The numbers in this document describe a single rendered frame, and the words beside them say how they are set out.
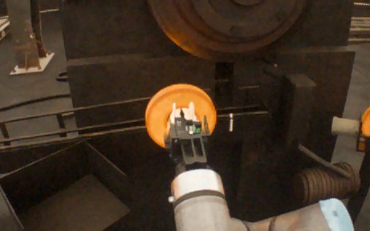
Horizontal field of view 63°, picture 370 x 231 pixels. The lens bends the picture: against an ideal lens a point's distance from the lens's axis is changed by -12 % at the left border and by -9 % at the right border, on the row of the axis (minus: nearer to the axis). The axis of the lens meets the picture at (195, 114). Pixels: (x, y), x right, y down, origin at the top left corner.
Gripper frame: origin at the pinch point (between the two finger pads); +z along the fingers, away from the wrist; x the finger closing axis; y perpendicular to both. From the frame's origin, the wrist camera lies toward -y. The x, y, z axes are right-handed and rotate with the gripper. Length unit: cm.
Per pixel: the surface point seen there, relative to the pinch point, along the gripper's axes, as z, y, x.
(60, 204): -7.8, -23.7, 32.5
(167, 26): 22.0, 8.8, 1.0
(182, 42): 20.7, 4.5, -2.9
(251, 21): 15.4, 13.4, -18.7
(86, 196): -5.5, -23.7, 25.5
